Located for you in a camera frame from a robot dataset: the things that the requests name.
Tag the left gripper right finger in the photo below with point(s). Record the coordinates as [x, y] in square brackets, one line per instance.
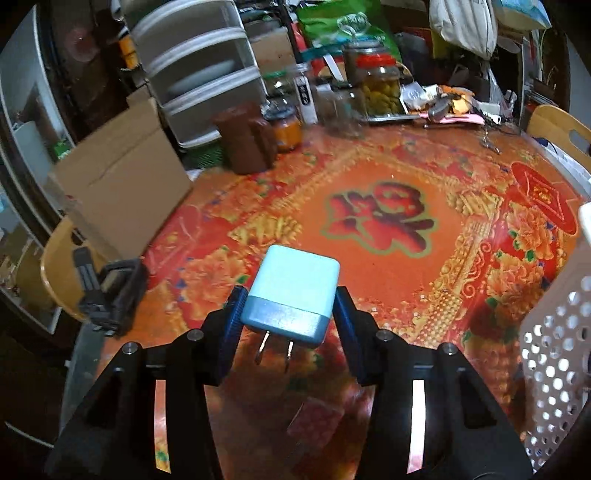
[433, 416]

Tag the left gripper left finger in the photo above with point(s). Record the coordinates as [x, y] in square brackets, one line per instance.
[145, 416]

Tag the white perforated plastic basket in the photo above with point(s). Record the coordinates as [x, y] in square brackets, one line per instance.
[555, 352]

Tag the light blue wall charger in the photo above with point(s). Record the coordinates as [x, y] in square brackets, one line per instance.
[291, 297]

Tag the black clamp on chair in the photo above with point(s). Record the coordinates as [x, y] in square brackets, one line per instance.
[111, 295]

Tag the wooden chair left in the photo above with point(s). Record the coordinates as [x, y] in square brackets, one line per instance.
[58, 272]

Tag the wooden chair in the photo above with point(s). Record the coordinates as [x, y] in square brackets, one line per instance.
[563, 130]
[58, 272]

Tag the cardboard box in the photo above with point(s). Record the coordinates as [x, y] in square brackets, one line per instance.
[121, 183]

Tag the brown ceramic jar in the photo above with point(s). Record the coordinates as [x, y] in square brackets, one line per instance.
[247, 139]

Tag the wooden chair right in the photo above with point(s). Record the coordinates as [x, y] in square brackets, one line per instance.
[563, 130]

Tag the orange sauce jar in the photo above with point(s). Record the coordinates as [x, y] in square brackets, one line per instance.
[286, 127]

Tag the red-lid pickle jar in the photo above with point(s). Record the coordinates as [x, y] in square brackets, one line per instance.
[380, 79]

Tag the white plastic drawer tower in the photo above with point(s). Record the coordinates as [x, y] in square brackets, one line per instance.
[197, 60]

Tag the beige canvas tote bag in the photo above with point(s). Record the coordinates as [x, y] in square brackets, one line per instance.
[468, 24]

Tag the green shopping bag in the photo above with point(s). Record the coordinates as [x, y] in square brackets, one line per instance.
[341, 22]

